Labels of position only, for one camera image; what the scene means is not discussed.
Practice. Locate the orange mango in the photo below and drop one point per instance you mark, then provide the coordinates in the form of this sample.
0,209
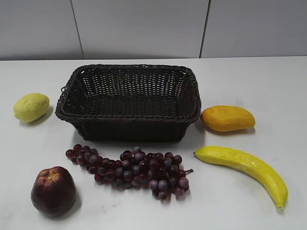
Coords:
224,118

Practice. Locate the black woven basket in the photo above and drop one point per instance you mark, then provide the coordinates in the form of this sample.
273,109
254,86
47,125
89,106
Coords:
150,103

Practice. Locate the purple grape bunch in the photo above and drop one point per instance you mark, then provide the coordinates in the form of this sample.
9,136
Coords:
160,173

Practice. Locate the yellow lemon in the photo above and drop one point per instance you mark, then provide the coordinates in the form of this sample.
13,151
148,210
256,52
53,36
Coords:
31,107

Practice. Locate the dark red apple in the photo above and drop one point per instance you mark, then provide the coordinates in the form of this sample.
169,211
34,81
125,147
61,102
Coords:
53,192

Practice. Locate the yellow banana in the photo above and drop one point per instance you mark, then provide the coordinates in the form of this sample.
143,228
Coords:
250,165

